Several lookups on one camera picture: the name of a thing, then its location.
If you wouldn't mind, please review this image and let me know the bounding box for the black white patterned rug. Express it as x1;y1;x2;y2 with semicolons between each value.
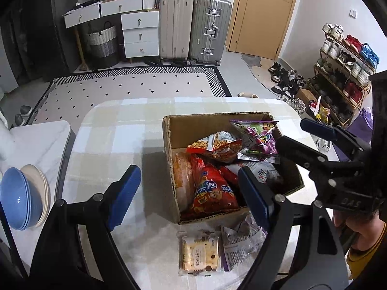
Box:
26;66;232;126

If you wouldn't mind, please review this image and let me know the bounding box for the checked tablecloth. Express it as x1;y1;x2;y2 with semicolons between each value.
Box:
62;97;339;290

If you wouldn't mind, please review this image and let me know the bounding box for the person's right hand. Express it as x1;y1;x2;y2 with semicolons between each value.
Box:
333;208;387;250

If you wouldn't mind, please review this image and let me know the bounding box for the white plate stack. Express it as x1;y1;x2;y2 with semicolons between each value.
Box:
21;165;51;227

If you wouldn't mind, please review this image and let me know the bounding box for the row of shoes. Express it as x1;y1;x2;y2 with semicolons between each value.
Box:
314;22;380;121

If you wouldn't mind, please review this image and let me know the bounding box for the purple snack bag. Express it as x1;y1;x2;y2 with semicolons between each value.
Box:
230;120;280;164

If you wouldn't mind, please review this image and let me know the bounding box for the pile of shoes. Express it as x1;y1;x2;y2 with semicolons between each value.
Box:
268;62;307;114

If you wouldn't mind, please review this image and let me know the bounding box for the white snack bag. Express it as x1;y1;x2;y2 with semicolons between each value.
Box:
242;161;285;188

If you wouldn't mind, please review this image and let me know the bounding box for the white marble side table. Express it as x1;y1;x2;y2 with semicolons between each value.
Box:
0;120;72;278

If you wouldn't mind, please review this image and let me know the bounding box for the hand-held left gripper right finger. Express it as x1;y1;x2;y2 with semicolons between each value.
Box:
237;166;353;290

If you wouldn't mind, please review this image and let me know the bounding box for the small brown box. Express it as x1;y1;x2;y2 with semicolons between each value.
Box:
295;88;316;106

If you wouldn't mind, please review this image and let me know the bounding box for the orange patterned snack bag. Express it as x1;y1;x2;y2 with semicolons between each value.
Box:
186;130;244;162

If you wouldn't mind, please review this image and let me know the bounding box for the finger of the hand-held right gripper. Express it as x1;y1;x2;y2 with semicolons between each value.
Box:
300;118;372;160
276;136;339;188

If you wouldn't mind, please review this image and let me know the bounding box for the wooden shoe rack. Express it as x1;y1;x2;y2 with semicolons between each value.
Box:
307;22;380;127

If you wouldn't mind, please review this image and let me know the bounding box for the white drawer cabinet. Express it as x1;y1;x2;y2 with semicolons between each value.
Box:
63;0;160;64

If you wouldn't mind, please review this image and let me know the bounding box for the wooden handle tool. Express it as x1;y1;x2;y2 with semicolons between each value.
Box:
74;27;88;71

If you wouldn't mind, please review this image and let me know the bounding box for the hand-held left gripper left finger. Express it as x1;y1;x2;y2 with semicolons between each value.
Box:
29;165;142;290

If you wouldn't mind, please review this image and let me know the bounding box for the clear biscuit packet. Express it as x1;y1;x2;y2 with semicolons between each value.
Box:
177;231;221;277

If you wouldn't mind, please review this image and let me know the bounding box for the blue bowl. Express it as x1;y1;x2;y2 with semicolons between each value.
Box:
12;205;43;231
0;167;43;228

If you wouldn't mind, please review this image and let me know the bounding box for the grey door mat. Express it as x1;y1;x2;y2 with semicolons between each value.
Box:
240;54;283;89

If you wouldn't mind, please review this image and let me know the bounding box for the wooden door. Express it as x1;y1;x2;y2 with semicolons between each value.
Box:
225;0;301;60

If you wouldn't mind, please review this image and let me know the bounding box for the orange clear snack packet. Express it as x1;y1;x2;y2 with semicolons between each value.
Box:
173;152;194;215

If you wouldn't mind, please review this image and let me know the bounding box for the black cabinet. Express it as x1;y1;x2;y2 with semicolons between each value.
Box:
0;0;79;82

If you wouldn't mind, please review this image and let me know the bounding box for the purple grey snack packet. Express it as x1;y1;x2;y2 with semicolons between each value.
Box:
220;214;268;272

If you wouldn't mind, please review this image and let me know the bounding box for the purple plastic bag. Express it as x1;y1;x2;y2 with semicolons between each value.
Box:
342;107;375;164

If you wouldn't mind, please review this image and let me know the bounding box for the silver suitcase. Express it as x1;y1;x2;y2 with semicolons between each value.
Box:
189;0;233;66

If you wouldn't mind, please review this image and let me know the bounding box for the cream suitcase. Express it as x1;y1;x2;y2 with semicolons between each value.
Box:
159;0;194;64

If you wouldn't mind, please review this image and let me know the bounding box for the red snack bag blue label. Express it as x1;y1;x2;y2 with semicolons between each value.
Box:
189;154;241;218

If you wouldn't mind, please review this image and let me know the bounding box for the colourful plastic bag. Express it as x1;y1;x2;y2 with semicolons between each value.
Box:
308;97;330;124

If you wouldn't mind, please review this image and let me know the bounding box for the brown cardboard box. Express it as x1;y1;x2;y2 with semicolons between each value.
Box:
162;112;305;225

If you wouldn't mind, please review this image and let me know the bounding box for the woven laundry basket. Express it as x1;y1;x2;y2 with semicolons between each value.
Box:
88;21;118;69

